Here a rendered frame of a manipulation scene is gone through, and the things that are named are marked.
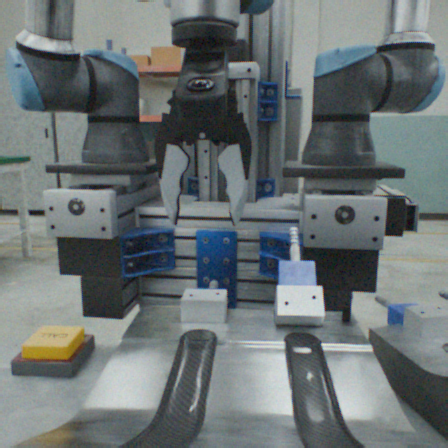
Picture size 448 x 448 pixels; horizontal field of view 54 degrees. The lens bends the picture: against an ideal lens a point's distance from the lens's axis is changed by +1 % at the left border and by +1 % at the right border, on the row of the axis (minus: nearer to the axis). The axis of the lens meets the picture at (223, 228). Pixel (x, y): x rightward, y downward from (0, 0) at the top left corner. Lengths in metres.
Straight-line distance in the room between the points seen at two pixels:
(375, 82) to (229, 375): 0.67
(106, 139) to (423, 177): 5.35
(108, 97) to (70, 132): 5.03
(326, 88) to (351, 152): 0.13
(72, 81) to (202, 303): 0.59
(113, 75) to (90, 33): 5.33
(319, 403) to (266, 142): 0.80
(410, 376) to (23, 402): 0.44
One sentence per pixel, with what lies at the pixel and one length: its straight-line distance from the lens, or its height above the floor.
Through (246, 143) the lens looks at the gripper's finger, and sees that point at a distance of 0.48.
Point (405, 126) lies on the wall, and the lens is 5.97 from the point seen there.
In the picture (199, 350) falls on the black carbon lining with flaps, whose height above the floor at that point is 0.88.
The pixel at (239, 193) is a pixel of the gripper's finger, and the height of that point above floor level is 1.04.
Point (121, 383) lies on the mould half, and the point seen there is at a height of 0.88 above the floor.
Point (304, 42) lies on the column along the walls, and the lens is 5.56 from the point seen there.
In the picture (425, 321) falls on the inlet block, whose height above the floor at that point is 0.88.
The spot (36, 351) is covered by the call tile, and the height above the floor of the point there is 0.83.
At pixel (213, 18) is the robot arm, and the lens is 0.49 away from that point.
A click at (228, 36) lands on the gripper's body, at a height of 1.20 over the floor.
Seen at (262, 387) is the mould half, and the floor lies 0.88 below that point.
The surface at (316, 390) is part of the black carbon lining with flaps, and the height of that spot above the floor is 0.88.
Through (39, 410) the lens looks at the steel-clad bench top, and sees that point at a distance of 0.57.
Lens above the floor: 1.10
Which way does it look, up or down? 12 degrees down
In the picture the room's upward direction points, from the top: straight up
